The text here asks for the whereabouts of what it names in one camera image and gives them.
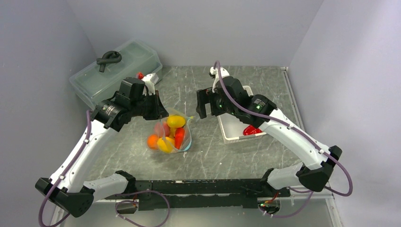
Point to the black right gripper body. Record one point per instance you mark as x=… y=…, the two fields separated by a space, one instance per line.
x=222 y=107

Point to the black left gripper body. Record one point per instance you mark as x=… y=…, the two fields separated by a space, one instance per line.
x=149 y=108

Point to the pink toy peach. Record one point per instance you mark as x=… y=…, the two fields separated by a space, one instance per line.
x=162 y=129

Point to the orange toy orange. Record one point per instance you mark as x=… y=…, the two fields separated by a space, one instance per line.
x=152 y=141

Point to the clear zip top bag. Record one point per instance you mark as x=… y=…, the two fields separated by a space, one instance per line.
x=188 y=137

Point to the orange toy carrot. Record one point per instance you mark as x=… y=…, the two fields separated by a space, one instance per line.
x=179 y=136

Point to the yellow toy lemon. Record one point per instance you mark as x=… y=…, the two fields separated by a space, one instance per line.
x=176 y=121
x=170 y=140

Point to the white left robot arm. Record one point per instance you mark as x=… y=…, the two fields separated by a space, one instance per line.
x=67 y=187

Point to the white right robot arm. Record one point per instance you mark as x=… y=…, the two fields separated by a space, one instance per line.
x=262 y=113

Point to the white perforated plastic basket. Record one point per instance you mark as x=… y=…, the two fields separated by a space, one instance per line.
x=232 y=130

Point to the red toy pepper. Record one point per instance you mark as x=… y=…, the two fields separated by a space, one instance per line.
x=250 y=130

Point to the green lidded storage box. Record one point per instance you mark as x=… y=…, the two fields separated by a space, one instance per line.
x=93 y=86

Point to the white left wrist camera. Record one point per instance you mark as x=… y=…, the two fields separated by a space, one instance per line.
x=150 y=81

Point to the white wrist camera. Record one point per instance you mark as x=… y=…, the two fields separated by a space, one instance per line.
x=150 y=81
x=216 y=73

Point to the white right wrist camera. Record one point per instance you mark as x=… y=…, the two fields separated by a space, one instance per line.
x=216 y=73

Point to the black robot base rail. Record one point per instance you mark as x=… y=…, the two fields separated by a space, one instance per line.
x=245 y=193

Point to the aluminium frame rail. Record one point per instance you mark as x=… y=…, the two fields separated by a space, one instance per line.
x=314 y=172

